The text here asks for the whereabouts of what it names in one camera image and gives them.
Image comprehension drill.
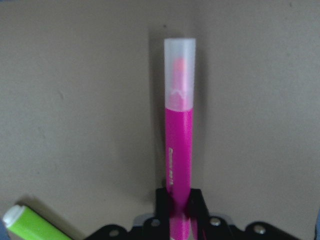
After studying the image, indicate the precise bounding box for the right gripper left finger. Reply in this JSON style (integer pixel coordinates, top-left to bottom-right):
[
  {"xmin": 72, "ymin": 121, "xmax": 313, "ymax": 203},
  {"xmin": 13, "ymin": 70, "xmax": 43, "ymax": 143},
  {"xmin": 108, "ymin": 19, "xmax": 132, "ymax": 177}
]
[{"xmin": 155, "ymin": 188, "xmax": 171, "ymax": 240}]

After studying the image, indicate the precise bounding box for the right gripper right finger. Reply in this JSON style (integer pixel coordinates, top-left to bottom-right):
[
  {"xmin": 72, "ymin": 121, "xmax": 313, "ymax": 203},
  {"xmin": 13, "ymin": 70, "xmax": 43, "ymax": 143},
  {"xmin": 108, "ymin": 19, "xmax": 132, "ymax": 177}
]
[{"xmin": 188, "ymin": 188, "xmax": 209, "ymax": 240}]

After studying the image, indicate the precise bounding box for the pink highlighter pen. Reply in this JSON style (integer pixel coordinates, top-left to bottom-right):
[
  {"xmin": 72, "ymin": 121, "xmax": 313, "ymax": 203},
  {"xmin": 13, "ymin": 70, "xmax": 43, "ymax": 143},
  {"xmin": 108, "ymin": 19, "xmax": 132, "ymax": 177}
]
[{"xmin": 164, "ymin": 38, "xmax": 196, "ymax": 240}]

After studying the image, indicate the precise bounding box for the green highlighter pen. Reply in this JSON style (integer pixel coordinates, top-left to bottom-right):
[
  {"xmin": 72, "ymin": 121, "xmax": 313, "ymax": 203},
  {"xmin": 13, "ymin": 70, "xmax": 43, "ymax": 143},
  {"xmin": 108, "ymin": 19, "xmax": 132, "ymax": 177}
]
[{"xmin": 2, "ymin": 204, "xmax": 71, "ymax": 240}]

